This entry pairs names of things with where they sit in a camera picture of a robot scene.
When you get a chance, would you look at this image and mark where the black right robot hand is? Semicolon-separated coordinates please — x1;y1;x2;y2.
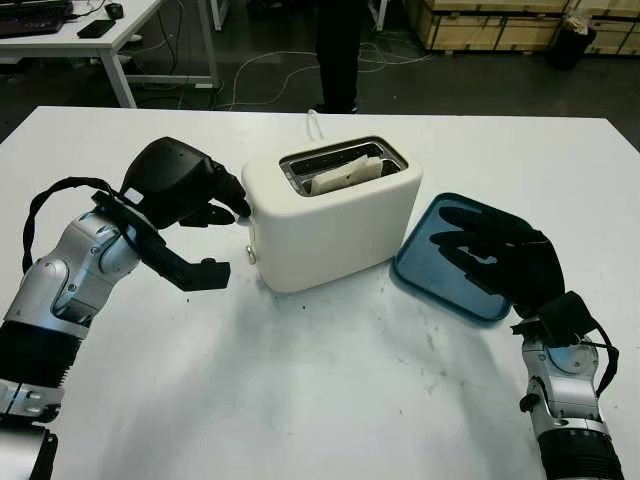
432;206;566;319

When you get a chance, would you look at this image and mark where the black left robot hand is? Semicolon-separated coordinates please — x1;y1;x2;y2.
121;136;254;232

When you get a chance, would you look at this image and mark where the white bread slice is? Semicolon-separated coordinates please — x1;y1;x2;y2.
309;153;384;195

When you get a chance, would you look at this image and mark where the blue plastic tray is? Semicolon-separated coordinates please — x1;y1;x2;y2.
390;192;514;329

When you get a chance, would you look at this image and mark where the cream two-slot toaster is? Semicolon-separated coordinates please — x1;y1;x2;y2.
240;134;424;295

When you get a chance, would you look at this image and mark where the black smartphone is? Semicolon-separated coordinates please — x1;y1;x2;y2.
76;19;117;40

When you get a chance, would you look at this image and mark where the white office desk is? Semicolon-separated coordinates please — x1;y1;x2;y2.
0;0;221;109

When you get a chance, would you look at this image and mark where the standing person in black trousers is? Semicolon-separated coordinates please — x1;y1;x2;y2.
314;0;362;115

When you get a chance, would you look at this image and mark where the black trash bin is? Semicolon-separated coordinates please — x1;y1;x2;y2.
547;13;597;70

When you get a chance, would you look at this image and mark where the wooden shipping crate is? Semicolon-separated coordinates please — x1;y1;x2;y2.
584;0;640;55
404;0;569;51

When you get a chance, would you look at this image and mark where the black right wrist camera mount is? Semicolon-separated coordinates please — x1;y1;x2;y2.
509;291;601;349

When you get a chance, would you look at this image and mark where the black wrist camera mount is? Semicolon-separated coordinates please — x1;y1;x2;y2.
509;291;601;349
91;188;232;293

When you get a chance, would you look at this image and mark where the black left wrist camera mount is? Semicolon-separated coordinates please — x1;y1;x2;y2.
91;188;232;293

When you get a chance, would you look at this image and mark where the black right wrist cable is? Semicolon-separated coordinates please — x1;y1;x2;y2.
574;337;620;396

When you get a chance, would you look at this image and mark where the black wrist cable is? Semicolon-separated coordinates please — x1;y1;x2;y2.
574;337;620;396
22;175;126;274

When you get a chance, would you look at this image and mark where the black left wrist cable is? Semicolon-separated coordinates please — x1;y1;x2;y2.
22;175;126;274

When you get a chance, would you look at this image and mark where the white floor cable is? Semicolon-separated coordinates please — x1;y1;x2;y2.
229;39;436;111

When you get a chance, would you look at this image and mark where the white toaster power cord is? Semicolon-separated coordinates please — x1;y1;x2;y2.
305;108;324;141

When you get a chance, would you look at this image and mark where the white metal table frame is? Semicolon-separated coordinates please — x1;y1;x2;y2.
209;0;232;31
369;0;389;31

